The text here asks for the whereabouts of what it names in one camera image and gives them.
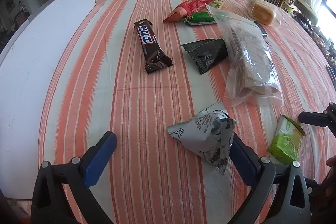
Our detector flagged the light green snack packet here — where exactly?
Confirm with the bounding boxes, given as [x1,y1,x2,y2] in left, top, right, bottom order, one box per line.
[269,113,306,165]

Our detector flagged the clear bag brown crackers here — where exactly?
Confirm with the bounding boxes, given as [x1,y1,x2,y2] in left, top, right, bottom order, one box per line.
[206,5,284,107]

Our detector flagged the grey white triangular packet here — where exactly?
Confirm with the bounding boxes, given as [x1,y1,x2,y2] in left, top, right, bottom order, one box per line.
[167,102,236,175]

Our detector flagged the bread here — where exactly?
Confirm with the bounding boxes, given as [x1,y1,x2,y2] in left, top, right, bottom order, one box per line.
[247,0,283,27]

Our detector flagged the black triangular snack packet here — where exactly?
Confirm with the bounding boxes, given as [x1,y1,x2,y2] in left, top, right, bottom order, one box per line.
[182,38,228,75]

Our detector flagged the green sausage snack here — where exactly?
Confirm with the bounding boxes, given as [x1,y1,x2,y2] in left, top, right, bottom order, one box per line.
[182,12,216,26]

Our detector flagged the red snack packet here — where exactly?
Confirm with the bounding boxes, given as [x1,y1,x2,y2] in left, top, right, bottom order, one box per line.
[163,0,213,22]

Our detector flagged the brown chocolate bar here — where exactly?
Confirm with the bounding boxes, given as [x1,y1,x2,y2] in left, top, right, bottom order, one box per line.
[134,19,173,74]

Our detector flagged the cream green wafer packet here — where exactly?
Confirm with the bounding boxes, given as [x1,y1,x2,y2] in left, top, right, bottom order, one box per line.
[209,0,224,10]

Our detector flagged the person right hand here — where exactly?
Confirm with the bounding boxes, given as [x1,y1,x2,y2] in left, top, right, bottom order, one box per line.
[326,155,336,167]

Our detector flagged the wooden dining table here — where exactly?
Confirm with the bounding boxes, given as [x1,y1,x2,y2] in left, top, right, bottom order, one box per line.
[290,0,318,25]

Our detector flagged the white cardboard box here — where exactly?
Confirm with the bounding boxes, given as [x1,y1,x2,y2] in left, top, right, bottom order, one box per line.
[0,0,95,201]

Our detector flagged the striped orange white tablecloth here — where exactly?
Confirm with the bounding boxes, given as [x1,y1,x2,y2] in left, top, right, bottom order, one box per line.
[37,0,336,224]

